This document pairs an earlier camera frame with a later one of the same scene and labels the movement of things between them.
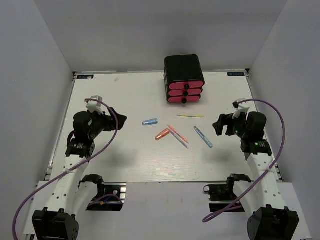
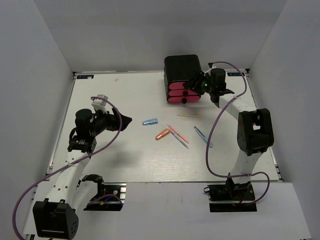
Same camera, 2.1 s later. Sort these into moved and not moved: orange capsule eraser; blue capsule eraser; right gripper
Moved: right gripper
Not moved: orange capsule eraser; blue capsule eraser
